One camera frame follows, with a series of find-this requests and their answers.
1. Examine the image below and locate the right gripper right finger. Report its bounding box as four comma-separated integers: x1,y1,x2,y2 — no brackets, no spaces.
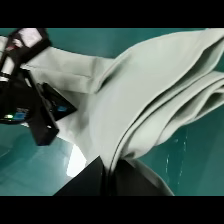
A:
111,158,165,197

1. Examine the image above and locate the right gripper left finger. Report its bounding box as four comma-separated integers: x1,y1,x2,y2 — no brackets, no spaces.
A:
54,155,108,197

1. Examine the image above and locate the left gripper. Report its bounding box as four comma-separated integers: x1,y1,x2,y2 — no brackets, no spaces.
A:
0,68,79,147

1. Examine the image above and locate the pale grey shirt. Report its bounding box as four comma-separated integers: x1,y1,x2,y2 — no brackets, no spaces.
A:
0,28,224,197

